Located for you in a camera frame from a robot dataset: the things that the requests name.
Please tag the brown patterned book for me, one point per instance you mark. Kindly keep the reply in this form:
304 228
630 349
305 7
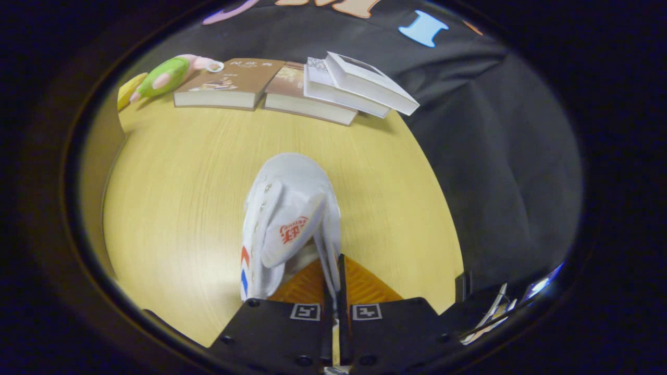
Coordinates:
292 99

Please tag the white canvas shoe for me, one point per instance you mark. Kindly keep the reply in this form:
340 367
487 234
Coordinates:
292 198

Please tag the yellow plush toy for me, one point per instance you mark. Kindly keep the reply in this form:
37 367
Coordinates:
129 89

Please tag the white paper sheets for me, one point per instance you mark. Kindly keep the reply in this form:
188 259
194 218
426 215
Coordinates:
492 317

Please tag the white book with dark picture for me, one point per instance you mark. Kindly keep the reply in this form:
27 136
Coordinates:
375 86

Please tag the brown cover book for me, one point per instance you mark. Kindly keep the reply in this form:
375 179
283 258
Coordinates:
234 78

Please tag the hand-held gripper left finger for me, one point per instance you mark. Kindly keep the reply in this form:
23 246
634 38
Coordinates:
271 333

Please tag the bright bluish screen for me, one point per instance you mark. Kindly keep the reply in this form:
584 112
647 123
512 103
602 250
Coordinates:
542 284

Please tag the green and pink plush toy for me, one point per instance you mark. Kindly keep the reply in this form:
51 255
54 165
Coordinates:
167 77

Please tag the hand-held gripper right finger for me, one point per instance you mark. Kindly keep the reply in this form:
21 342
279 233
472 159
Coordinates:
396 333

